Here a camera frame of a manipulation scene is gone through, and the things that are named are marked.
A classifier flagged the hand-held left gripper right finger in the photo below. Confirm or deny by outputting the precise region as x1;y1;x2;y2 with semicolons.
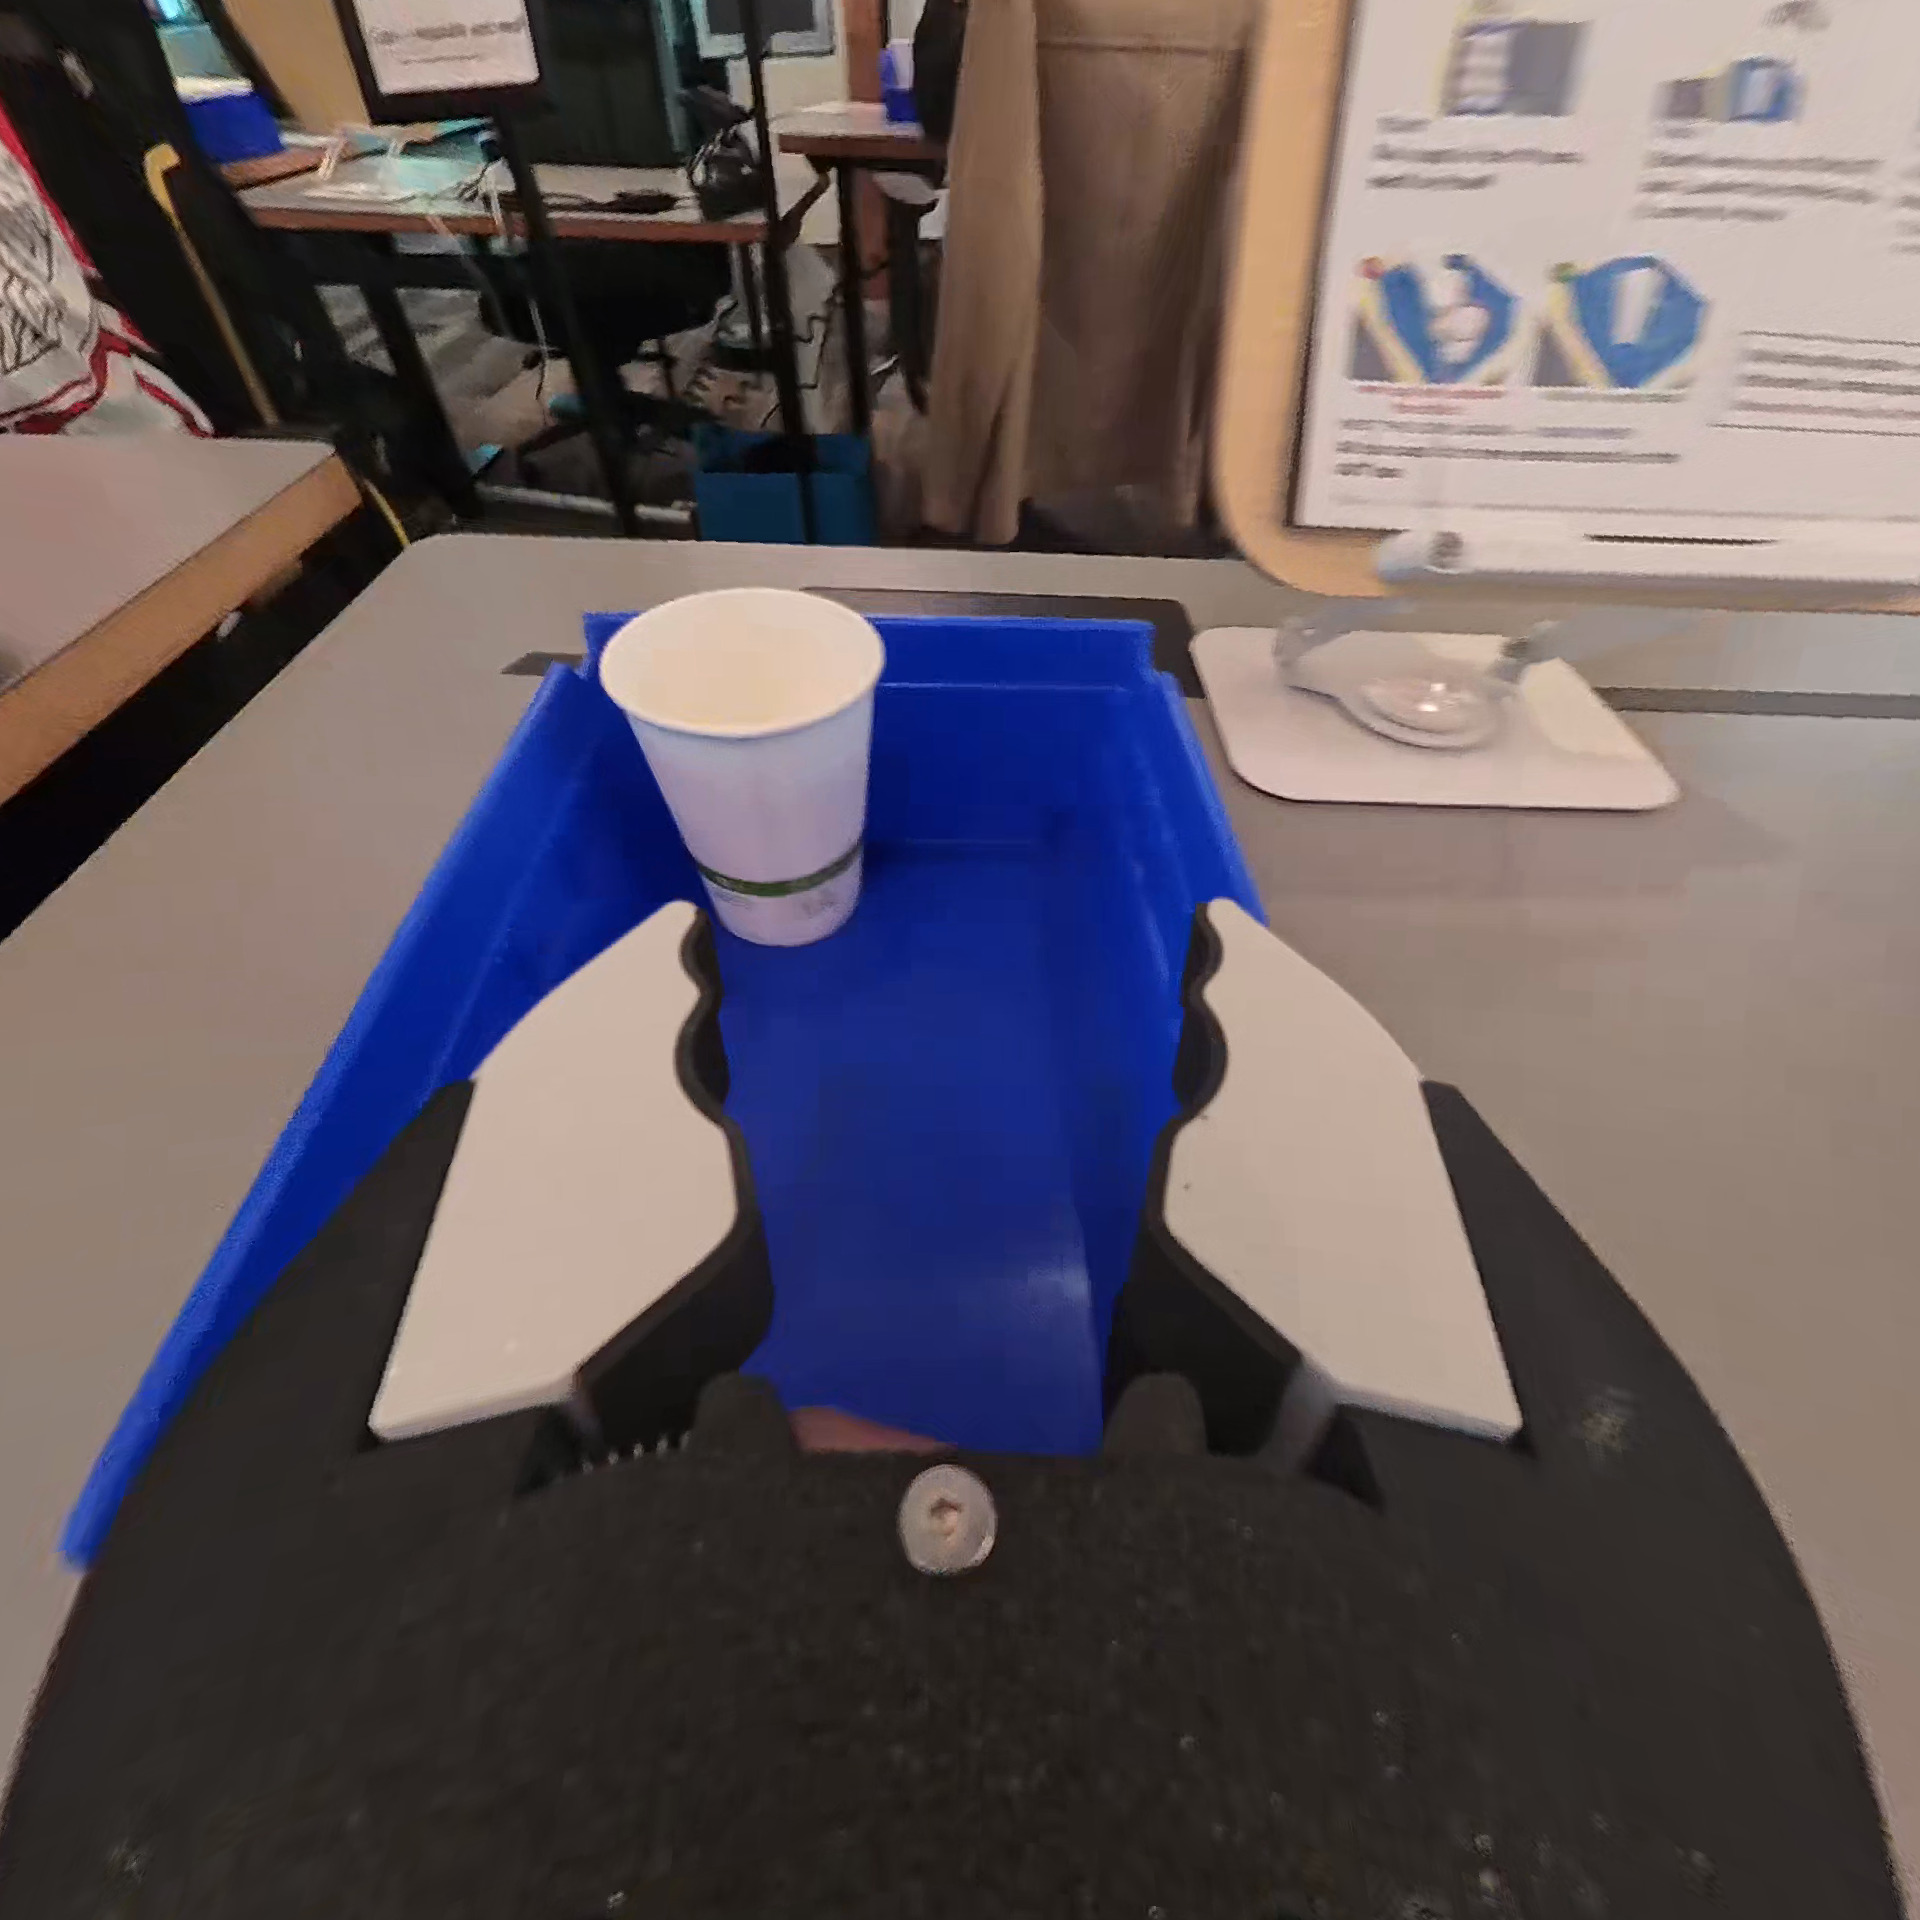
1106;897;1524;1468

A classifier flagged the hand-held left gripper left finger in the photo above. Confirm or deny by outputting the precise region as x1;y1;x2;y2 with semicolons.
368;900;774;1468

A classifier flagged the blue plastic bin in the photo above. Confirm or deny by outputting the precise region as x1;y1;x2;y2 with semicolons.
59;609;1268;1569

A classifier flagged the white paper cup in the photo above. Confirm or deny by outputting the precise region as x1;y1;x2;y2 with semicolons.
596;587;888;951

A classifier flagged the instruction sheet on tablet stand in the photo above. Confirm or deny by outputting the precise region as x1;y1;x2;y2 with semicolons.
1190;0;1920;812

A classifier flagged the blue fabric bag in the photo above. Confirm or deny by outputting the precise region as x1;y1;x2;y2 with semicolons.
693;423;880;543

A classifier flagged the grey side table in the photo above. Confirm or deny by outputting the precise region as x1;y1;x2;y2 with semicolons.
0;434;362;804

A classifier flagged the beige hanging coat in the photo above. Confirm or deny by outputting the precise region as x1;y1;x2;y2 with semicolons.
915;0;1261;549

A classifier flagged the dark wooden desk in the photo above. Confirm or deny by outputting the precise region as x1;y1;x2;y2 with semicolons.
240;158;830;534

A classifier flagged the white red printed garment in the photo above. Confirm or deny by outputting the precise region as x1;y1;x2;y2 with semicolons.
0;106;212;442

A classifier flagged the printed instruction sheet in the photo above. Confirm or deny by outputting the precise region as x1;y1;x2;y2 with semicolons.
1289;0;1920;531

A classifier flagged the small wooden side desk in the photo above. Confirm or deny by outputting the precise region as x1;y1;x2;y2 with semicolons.
772;106;950;437

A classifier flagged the black white marker sign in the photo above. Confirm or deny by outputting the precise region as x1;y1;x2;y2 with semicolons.
334;0;545;126

